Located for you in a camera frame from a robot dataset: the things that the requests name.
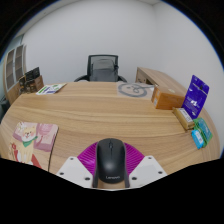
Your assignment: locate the grey mesh office chair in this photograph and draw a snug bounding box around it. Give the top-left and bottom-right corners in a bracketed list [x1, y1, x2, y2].
[73, 54, 128, 83]

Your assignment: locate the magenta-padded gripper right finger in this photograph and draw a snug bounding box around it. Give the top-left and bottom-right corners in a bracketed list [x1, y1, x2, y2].
[123, 142, 168, 189]

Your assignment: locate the dark brown narrow box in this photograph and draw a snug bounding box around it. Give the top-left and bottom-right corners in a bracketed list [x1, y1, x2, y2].
[18, 75, 29, 95]

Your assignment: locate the grey circle print sheet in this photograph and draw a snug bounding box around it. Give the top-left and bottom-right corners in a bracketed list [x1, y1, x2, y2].
[116, 81, 156, 99]

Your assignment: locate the flat black box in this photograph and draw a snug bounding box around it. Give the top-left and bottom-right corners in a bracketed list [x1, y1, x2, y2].
[24, 66, 41, 82]

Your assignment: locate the blue small box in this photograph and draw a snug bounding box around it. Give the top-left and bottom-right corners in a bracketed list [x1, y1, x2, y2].
[190, 128, 206, 150]

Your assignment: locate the green small box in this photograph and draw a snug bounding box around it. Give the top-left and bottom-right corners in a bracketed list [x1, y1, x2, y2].
[193, 117, 214, 148]

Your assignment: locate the cartoon dog print mouse pad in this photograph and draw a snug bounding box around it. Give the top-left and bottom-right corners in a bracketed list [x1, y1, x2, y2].
[8, 121, 60, 171]

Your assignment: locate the white green printed leaflet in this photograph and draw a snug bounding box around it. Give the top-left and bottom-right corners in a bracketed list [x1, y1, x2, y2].
[35, 83, 67, 96]

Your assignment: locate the purple standing package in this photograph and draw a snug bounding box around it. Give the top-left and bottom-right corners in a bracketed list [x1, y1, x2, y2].
[181, 74, 211, 120]

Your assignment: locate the wooden shelf unit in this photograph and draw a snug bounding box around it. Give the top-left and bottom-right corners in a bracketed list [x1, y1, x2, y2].
[2, 44, 28, 106]

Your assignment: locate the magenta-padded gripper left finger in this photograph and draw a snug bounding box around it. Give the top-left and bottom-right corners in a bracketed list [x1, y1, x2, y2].
[55, 142, 98, 189]

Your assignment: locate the tan small box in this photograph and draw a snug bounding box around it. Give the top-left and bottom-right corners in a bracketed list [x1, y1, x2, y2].
[171, 106, 196, 131]

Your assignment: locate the brown cardboard box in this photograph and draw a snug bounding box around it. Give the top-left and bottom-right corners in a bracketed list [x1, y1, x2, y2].
[150, 86, 186, 111]

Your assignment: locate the brown and black carton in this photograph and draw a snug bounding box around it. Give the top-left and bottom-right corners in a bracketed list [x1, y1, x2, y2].
[28, 74, 45, 93]

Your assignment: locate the black computer mouse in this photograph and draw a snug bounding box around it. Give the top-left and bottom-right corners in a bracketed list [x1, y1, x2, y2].
[92, 137, 131, 189]

